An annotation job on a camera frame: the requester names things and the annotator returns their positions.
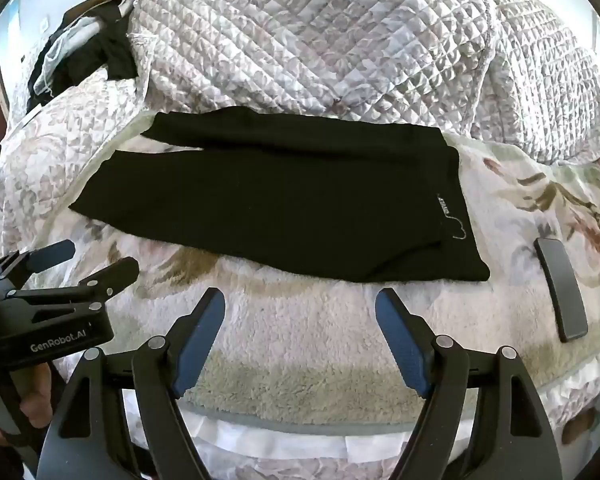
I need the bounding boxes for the black phone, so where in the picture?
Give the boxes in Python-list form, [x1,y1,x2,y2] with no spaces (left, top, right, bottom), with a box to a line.
[534,237,589,343]

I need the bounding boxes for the white sheet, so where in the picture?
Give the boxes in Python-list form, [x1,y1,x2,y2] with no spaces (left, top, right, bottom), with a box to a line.
[122,390,481,466]

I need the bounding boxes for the light grey garment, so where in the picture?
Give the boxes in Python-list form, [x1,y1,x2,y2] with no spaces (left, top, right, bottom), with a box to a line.
[32,22,103,96]

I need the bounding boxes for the black pants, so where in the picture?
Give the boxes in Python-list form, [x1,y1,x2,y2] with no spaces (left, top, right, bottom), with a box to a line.
[69,106,491,283]

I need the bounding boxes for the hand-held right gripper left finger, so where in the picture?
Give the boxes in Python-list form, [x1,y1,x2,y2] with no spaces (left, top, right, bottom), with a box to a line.
[39,287,227,480]

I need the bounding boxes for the quilted floral bedspread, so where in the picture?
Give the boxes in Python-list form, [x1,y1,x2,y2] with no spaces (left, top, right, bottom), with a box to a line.
[0,0,600,261]

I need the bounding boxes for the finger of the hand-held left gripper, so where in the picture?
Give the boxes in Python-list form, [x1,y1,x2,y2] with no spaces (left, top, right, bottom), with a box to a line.
[0,240,76,286]
[9,256,141,313]

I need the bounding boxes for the dark clothing pile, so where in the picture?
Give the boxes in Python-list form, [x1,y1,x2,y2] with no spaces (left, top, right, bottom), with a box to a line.
[25,2,141,113]

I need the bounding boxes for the floral fleece blanket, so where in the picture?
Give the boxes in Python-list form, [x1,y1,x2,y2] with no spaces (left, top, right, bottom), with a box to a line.
[35,110,600,431]

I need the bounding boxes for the person's left hand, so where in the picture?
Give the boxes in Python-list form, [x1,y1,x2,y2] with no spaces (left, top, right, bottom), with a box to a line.
[0,362,56,448]

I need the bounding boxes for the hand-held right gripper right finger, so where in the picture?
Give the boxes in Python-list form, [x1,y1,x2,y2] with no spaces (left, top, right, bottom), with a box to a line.
[375,287,563,480]

